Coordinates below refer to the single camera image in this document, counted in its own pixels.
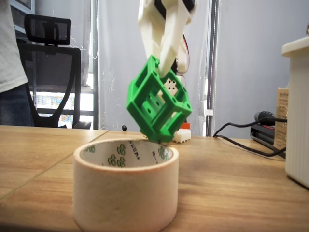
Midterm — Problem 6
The green hexagonal printed component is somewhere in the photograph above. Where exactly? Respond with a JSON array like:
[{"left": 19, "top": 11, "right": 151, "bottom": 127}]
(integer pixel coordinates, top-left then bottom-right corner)
[{"left": 126, "top": 55, "right": 193, "bottom": 143}]

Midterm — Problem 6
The black power cable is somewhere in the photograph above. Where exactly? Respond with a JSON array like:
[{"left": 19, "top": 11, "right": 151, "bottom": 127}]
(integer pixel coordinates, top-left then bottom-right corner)
[{"left": 212, "top": 110, "right": 288, "bottom": 158}]

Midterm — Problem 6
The white ribbed container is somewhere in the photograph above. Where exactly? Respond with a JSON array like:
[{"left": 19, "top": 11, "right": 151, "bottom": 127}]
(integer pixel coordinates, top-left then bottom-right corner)
[{"left": 281, "top": 36, "right": 309, "bottom": 189}]

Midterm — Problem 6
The beige tape roll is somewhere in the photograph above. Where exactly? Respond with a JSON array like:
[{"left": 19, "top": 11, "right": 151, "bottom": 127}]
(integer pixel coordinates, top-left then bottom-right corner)
[{"left": 73, "top": 138, "right": 180, "bottom": 232}]

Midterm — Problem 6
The grey shelf unit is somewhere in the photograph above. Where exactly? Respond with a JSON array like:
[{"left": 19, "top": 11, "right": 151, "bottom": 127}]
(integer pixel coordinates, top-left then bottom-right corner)
[{"left": 9, "top": 0, "right": 36, "bottom": 33}]

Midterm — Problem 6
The white translucent curtain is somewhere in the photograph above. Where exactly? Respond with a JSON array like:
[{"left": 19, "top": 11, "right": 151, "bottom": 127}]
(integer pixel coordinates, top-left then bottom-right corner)
[{"left": 98, "top": 0, "right": 211, "bottom": 132}]

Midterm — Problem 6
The grey vertical pole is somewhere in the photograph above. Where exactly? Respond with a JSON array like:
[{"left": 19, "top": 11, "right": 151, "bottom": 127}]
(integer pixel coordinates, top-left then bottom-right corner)
[{"left": 207, "top": 0, "right": 220, "bottom": 137}]

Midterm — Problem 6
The person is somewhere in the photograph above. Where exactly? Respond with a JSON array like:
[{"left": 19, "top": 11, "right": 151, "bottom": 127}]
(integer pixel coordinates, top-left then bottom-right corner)
[{"left": 0, "top": 0, "right": 34, "bottom": 127}]

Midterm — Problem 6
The black electronic device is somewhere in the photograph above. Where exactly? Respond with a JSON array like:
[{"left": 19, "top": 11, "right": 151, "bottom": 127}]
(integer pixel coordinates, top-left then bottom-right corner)
[{"left": 250, "top": 123, "right": 287, "bottom": 159}]

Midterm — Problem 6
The brown cardboard box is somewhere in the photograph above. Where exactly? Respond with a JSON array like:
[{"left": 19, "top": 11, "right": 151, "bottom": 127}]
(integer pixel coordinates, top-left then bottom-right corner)
[{"left": 274, "top": 87, "right": 290, "bottom": 150}]

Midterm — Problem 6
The black office chair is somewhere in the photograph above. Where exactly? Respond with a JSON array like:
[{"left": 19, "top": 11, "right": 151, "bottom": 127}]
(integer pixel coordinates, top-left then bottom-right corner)
[{"left": 18, "top": 14, "right": 94, "bottom": 130}]

